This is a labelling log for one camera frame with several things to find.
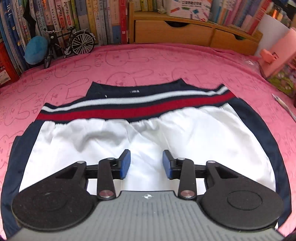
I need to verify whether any wooden drawer organiser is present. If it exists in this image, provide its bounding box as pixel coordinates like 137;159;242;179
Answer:
128;1;263;55

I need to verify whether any white colourful patterned box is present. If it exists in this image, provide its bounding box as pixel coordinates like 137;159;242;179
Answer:
166;0;212;22

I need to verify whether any miniature black bicycle model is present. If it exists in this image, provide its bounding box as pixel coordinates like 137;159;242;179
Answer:
44;27;95;69

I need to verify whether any blue plush ball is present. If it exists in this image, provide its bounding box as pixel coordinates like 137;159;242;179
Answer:
25;36;48;65

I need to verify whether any pink bunny print cloth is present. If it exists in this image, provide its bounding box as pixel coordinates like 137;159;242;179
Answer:
0;43;296;240

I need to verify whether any navy white track jacket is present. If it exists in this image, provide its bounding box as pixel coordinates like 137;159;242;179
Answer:
1;79;292;237

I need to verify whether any row of upright books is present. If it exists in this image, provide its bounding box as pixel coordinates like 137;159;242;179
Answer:
1;1;270;76

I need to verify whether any red plastic crate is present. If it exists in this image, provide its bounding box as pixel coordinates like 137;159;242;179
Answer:
0;42;20;88

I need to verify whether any pink toy house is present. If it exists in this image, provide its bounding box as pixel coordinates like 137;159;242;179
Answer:
258;28;295;98

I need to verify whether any white pen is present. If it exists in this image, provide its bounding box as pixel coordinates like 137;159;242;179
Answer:
272;94;296;122

